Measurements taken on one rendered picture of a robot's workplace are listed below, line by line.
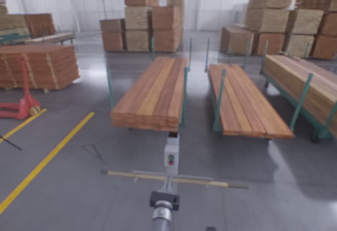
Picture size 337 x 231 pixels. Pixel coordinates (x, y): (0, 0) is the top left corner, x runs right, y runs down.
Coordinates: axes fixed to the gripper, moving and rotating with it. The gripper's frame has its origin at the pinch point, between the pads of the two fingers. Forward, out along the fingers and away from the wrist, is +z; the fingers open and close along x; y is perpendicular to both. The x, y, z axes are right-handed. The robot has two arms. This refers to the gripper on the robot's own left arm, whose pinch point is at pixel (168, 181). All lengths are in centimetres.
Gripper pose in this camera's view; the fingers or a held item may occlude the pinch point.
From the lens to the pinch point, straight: 95.0
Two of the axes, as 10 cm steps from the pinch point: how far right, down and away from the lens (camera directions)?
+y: 0.7, -8.6, -5.1
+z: 1.3, -5.0, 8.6
